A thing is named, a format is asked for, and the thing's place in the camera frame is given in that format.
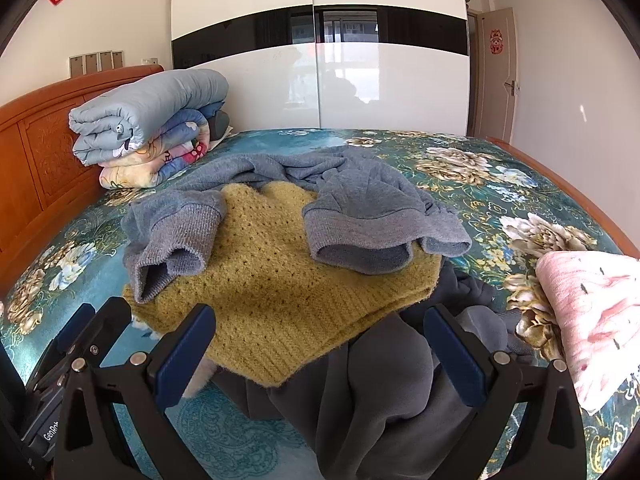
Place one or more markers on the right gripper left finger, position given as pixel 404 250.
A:
pixel 91 444

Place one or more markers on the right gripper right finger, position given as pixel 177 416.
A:
pixel 550 442

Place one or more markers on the grey-blue knit sweater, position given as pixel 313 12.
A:
pixel 364 215

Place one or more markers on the dark grey garment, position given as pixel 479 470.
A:
pixel 380 406

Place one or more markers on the pink folded blanket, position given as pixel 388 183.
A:
pixel 595 299

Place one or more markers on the mustard yellow knit sweater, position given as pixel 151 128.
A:
pixel 276 309

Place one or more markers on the wooden headboard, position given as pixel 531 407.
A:
pixel 43 185

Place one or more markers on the light blue folded quilt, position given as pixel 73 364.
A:
pixel 120 121

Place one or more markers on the floral folded quilt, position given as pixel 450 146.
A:
pixel 184 139

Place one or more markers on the beige room door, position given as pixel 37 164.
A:
pixel 497 77

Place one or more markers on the red door decoration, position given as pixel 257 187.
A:
pixel 496 42

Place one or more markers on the white glossy wardrobe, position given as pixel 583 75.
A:
pixel 381 64

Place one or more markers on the wooden bed frame edge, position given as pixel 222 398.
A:
pixel 618 236

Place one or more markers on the wall switch panel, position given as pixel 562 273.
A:
pixel 91 63

